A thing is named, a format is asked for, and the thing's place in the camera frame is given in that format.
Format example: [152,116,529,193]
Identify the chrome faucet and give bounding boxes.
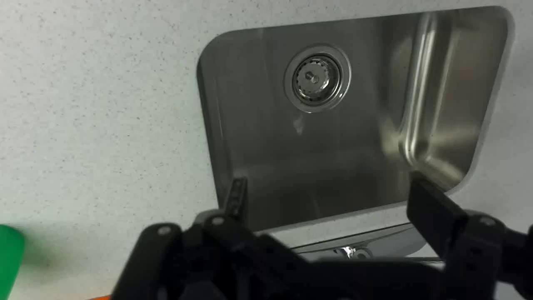
[329,243,374,261]

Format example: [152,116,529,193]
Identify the green plastic cup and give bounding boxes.
[0,223,26,286]

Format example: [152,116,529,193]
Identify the round metal sink drain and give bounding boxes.
[282,43,352,115]

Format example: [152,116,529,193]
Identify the stainless steel sink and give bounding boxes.
[194,5,514,235]

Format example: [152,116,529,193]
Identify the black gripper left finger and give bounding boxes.
[109,176,312,300]

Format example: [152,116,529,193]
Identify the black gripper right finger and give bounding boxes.
[406,170,533,300]

